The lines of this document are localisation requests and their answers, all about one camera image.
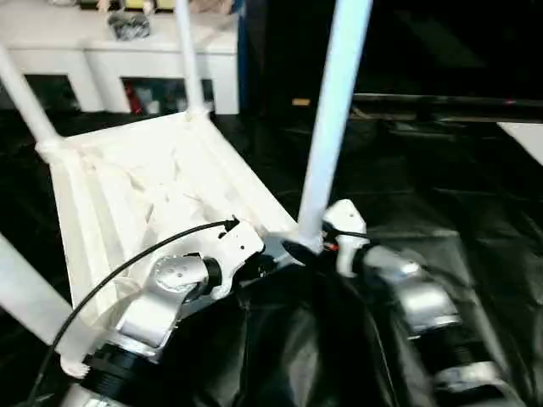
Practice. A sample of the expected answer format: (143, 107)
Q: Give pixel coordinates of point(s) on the white board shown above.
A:
(524, 140)

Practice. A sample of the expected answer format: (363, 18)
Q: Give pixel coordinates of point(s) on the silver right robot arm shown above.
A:
(424, 297)

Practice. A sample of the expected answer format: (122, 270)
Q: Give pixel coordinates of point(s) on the tan rounded ornament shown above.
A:
(212, 5)

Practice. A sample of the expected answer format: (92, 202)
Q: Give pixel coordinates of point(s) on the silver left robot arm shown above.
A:
(161, 297)

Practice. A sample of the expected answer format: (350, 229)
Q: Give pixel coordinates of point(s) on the red item in cabinet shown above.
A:
(135, 99)

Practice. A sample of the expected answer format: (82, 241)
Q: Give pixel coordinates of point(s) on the white glass-door cabinet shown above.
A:
(127, 55)

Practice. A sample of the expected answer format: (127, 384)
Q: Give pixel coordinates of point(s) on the black table mat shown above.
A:
(424, 212)

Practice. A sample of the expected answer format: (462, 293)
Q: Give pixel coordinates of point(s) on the white plastic table top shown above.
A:
(148, 178)

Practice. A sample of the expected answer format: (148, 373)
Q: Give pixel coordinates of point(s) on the small tan label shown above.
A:
(300, 102)

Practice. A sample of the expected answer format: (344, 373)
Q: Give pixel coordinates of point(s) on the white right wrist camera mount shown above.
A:
(345, 220)

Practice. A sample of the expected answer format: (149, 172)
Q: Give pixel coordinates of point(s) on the black bundle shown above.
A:
(129, 25)

